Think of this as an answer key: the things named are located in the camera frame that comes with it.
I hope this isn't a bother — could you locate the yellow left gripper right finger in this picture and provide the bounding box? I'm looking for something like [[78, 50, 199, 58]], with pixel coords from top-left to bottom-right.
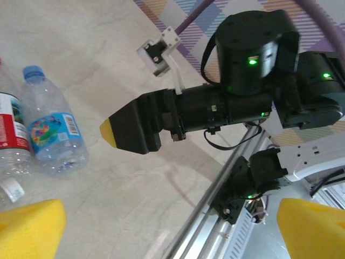
[[277, 198, 345, 259]]

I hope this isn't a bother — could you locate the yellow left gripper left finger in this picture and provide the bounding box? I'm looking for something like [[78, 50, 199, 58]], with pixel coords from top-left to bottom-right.
[[0, 199, 67, 259]]

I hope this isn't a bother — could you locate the small white paper tag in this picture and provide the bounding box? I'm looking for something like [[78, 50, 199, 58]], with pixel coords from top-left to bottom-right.
[[0, 178, 25, 203]]

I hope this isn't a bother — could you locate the blue cap bottle blue label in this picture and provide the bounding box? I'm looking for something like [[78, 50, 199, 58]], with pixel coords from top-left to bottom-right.
[[20, 65, 90, 178]]

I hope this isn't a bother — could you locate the red cap bottle red label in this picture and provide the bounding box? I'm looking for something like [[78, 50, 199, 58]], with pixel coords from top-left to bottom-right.
[[0, 55, 33, 189]]

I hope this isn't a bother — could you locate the perforated grey cable duct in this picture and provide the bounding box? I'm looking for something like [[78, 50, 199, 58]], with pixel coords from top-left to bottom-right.
[[223, 213, 259, 259]]

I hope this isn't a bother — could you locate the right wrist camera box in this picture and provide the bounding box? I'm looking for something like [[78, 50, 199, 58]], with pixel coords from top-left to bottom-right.
[[136, 26, 182, 94]]

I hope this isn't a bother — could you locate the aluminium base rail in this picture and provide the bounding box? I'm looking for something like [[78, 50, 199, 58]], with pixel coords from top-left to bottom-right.
[[161, 125, 345, 259]]

